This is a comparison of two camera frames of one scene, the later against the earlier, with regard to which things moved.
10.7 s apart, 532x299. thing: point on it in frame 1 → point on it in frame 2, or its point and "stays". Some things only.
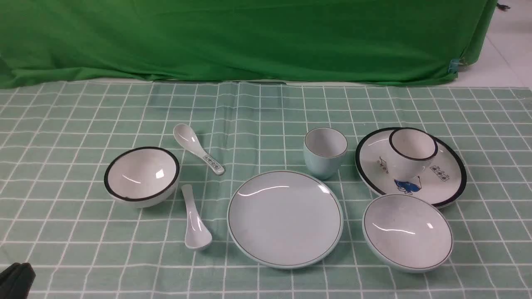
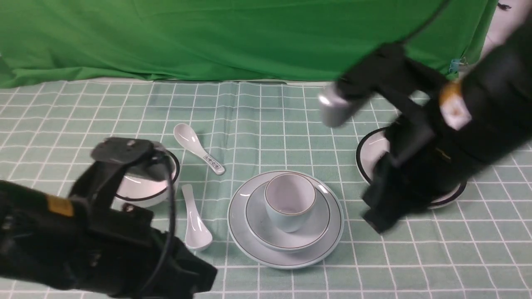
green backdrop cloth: (415, 42) stays
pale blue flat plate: (284, 219) stays
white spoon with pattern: (187, 136) stays
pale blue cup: (323, 149) → (289, 197)
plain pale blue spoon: (198, 235) stays
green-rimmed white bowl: (406, 234) → (265, 232)
